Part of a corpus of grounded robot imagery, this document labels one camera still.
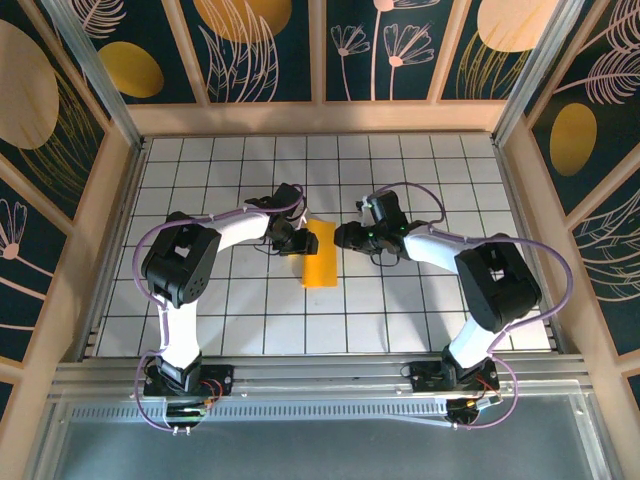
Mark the grey metal platform panel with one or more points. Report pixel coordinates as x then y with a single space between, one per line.
320 450

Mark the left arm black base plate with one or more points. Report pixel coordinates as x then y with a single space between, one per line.
220 380

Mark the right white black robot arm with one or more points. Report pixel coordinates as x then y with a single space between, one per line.
500 285

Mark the long aluminium mounting beam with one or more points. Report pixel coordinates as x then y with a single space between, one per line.
320 375

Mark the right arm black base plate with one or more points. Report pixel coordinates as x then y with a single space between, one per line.
425 380

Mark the aluminium side rail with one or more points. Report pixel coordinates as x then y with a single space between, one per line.
517 200
112 250

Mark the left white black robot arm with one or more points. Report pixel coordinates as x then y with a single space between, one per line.
175 260

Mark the orange cloth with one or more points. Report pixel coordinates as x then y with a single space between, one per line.
322 265

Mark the aluminium corner post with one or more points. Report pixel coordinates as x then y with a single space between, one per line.
102 85
532 75

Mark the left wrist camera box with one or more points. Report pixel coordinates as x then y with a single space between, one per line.
304 218

